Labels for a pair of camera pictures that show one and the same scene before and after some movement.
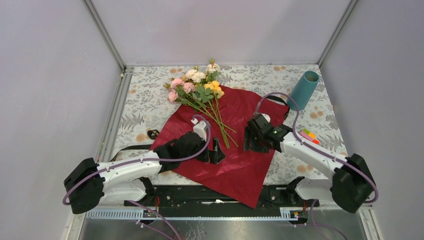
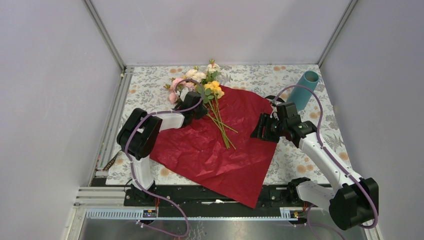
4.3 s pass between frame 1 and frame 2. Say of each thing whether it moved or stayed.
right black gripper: moved
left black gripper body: moved
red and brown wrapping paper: stayed
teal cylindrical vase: stayed
